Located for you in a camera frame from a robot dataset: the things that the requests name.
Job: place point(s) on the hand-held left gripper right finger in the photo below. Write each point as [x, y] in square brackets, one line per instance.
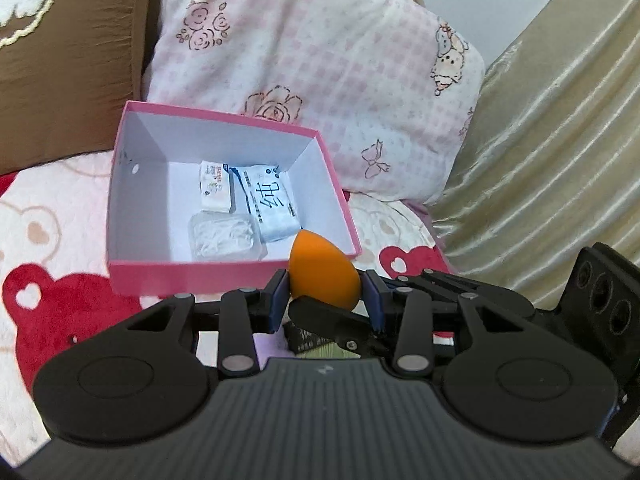
[374, 301]

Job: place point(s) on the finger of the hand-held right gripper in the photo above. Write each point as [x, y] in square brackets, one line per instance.
[325, 321]
[450, 282]

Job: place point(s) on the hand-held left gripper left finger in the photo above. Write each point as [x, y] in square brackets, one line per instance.
[277, 301]

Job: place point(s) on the green yarn ball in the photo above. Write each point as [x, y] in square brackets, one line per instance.
[310, 346]

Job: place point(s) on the orange makeup sponge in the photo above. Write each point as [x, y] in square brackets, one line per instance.
[320, 270]

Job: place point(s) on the clear box of floss picks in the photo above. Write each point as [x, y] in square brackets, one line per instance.
[225, 237]

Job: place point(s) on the blue wet wipes pack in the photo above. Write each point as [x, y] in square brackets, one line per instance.
[267, 205]

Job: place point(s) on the small white carton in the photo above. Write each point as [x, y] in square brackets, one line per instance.
[216, 187]

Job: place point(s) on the pink cardboard box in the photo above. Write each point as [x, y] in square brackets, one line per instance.
[150, 275]

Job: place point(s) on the beige satin curtain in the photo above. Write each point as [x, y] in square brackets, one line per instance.
[550, 135]

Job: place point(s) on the bear printed blanket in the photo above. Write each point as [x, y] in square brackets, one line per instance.
[60, 220]

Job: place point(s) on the pink checked pillow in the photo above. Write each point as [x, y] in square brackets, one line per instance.
[310, 60]

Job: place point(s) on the brown pillow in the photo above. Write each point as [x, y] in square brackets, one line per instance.
[75, 85]

